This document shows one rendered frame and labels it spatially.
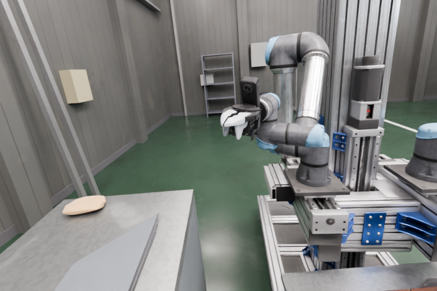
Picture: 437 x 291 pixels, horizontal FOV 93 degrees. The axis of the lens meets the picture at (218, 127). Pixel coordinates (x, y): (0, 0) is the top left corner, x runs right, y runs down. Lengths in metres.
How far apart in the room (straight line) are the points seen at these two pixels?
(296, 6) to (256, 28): 1.39
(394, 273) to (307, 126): 0.80
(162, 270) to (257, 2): 7.69
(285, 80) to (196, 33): 6.97
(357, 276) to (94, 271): 1.00
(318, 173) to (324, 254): 0.35
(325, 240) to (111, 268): 0.81
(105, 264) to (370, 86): 1.16
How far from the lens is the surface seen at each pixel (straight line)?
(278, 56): 0.93
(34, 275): 0.89
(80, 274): 0.77
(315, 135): 0.70
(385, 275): 1.28
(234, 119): 0.47
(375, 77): 1.12
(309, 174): 1.02
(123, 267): 0.72
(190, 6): 8.00
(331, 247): 1.13
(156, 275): 0.70
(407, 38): 9.45
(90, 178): 3.26
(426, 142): 1.23
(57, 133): 3.04
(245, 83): 0.54
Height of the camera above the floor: 1.57
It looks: 16 degrees down
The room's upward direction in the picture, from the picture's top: 5 degrees counter-clockwise
